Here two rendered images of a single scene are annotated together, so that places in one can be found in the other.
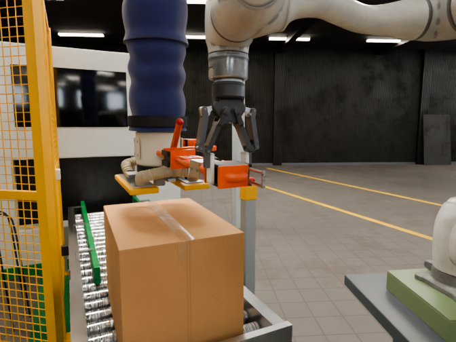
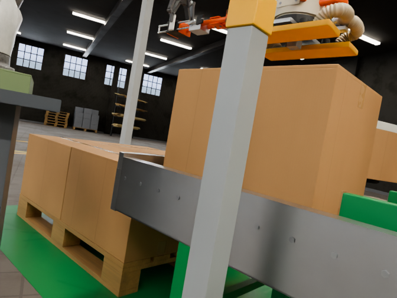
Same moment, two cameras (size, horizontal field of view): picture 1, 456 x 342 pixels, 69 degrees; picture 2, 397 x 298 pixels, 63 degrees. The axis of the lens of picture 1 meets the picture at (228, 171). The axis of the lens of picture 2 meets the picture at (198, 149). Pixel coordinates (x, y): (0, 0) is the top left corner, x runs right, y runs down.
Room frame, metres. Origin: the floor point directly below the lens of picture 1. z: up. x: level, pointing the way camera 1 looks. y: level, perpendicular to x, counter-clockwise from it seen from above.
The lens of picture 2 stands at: (2.25, -0.40, 0.71)
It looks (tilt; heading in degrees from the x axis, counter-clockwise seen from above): 2 degrees down; 158
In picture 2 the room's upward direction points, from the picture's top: 10 degrees clockwise
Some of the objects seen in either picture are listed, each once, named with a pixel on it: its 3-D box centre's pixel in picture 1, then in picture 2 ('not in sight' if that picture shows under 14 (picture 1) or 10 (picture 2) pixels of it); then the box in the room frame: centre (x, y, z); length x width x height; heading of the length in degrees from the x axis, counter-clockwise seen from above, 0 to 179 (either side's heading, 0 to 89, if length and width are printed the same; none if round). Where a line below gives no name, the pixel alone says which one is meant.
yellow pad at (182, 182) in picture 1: (182, 176); (282, 29); (1.34, 0.19, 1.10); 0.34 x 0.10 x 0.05; 27
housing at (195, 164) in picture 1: (205, 168); (199, 27); (0.88, 0.06, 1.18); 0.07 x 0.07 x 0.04; 27
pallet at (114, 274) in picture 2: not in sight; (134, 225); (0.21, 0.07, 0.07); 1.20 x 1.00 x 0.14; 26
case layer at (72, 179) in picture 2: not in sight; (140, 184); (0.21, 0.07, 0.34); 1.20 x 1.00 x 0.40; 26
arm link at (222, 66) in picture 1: (228, 69); not in sight; (0.77, 0.00, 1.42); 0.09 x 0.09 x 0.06
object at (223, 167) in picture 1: (225, 174); (179, 30); (0.76, 0.01, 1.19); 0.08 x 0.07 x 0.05; 27
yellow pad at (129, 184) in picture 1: (134, 179); (306, 48); (1.25, 0.36, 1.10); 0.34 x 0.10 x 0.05; 27
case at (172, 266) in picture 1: (164, 265); (265, 136); (1.26, 0.25, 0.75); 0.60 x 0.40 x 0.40; 24
